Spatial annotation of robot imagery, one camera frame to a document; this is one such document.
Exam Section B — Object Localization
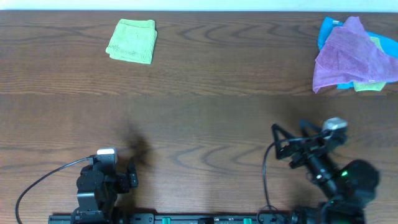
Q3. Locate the left black cable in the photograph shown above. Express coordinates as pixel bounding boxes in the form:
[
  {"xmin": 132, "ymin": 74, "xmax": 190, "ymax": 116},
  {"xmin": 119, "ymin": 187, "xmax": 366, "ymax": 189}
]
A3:
[{"xmin": 15, "ymin": 157, "xmax": 94, "ymax": 224}]

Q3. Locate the purple microfiber cloth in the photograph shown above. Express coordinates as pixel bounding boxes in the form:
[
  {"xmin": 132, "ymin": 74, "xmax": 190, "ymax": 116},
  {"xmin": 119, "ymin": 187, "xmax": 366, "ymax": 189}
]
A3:
[{"xmin": 312, "ymin": 16, "xmax": 397, "ymax": 93}]

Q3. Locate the folded green cloth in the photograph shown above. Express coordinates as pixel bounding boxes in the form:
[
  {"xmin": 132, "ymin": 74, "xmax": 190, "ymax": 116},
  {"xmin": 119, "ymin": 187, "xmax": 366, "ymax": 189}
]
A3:
[{"xmin": 105, "ymin": 19, "xmax": 157, "ymax": 65}]

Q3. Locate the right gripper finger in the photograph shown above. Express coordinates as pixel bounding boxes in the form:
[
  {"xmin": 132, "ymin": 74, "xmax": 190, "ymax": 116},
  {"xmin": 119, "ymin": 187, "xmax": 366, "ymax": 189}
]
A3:
[
  {"xmin": 299, "ymin": 120, "xmax": 322, "ymax": 137},
  {"xmin": 271, "ymin": 124, "xmax": 295, "ymax": 146}
]

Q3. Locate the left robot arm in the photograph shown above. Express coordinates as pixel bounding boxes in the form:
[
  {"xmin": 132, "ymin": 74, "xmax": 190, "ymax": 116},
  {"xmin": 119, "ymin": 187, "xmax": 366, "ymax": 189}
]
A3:
[{"xmin": 70, "ymin": 164, "xmax": 138, "ymax": 223}]

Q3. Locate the green cloth in pile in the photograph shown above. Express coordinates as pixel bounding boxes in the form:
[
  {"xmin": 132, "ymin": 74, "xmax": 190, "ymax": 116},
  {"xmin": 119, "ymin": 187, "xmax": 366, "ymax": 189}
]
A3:
[{"xmin": 353, "ymin": 36, "xmax": 386, "ymax": 91}]

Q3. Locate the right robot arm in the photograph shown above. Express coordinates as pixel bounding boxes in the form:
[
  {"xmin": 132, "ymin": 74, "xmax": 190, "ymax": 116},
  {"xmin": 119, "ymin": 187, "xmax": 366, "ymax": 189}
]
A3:
[{"xmin": 271, "ymin": 118, "xmax": 380, "ymax": 223}]

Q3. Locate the blue cloth in pile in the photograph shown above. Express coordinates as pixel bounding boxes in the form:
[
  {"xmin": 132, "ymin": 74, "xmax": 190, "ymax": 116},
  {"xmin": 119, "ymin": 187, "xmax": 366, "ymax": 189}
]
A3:
[{"xmin": 317, "ymin": 17, "xmax": 397, "ymax": 90}]

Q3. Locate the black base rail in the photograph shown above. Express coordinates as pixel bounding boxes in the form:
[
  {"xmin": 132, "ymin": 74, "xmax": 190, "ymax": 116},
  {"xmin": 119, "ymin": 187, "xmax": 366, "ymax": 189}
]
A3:
[{"xmin": 48, "ymin": 212, "xmax": 296, "ymax": 224}]

